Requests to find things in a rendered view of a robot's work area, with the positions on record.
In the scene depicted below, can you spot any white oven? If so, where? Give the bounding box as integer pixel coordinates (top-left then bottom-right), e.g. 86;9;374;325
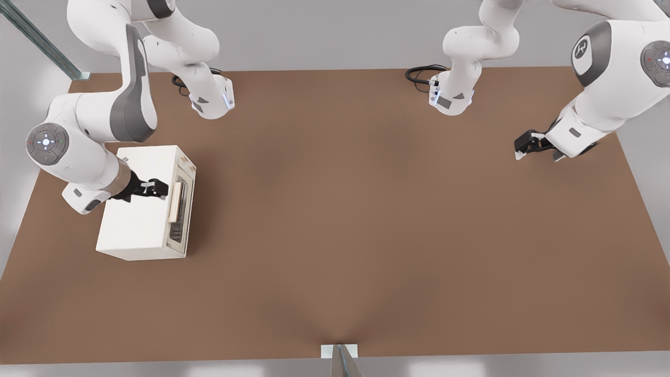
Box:
96;145;197;261

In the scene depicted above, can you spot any oven door with pale handle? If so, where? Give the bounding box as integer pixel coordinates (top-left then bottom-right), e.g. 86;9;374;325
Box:
166;161;197;258

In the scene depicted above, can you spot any black cable loop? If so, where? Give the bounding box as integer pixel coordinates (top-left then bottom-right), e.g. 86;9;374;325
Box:
405;64;449;94
172;68;224;97

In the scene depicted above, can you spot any silver frame post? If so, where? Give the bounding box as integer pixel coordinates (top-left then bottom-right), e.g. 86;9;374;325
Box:
0;0;91;81
320;344;363;377

